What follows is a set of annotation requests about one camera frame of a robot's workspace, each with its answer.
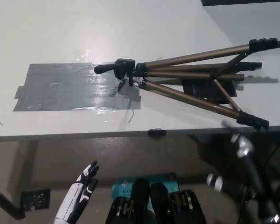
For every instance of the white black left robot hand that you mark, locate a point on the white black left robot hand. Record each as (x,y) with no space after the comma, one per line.
(72,198)

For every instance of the black tape floor patch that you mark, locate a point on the black tape floor patch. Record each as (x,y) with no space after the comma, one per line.
(35,198)

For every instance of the grey duct tape patch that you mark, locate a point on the grey duct tape patch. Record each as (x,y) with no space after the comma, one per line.
(60,91)

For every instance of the bronze black camera tripod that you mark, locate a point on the bronze black camera tripod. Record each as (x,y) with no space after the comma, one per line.
(189,57)

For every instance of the dark flat object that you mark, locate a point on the dark flat object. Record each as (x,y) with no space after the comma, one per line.
(235,2)

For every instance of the black table leg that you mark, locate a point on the black table leg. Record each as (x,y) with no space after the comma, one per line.
(4,201)

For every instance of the teal cardboard box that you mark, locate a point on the teal cardboard box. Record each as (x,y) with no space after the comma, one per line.
(122,186)

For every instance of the clear tape piece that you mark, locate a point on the clear tape piece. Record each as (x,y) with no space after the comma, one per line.
(82,53)

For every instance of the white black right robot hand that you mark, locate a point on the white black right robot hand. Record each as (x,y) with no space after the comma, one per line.
(241,149)

